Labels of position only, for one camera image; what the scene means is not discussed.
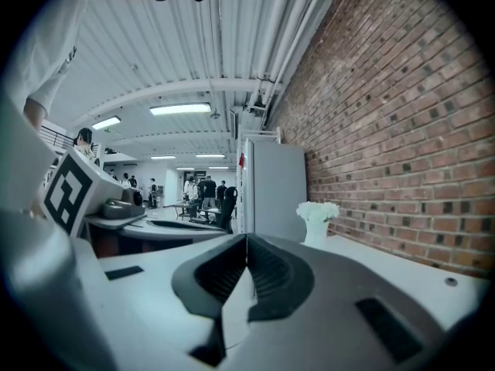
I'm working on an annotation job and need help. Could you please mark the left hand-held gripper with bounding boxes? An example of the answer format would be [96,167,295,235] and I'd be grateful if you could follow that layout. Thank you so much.
[40,145,234,243]

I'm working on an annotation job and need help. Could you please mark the grey partition panel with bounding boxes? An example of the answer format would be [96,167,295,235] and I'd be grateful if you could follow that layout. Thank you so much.
[241,137,309,243]

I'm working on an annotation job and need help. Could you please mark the person's light shirt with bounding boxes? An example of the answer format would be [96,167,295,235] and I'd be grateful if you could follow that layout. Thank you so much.
[0,0,102,131]

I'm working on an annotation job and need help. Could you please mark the white ceiling pipes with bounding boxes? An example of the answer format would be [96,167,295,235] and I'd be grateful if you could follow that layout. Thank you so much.
[247,0,333,107]

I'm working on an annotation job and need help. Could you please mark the small black table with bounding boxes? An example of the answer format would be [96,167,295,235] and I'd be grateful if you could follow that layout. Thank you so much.
[172,203,200,222]

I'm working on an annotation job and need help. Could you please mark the white desk with drawers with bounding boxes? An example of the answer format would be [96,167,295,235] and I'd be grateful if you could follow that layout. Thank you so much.
[98,233,492,332]

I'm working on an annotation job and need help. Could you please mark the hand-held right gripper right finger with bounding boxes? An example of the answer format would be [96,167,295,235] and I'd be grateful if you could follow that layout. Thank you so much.
[227,233,446,371]

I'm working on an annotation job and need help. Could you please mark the pale green flowers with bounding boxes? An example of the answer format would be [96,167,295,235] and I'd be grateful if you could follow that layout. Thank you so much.
[295,201,341,247]

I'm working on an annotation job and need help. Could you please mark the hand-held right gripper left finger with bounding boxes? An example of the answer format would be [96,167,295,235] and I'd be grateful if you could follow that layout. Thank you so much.
[96,233,248,371]

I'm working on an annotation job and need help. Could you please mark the large ceiling light panel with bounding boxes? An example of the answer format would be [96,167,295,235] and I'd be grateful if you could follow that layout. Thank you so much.
[148,102,212,116]

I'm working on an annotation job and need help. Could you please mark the person's left forearm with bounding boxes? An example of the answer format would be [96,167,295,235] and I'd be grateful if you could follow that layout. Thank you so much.
[22,97,50,131]

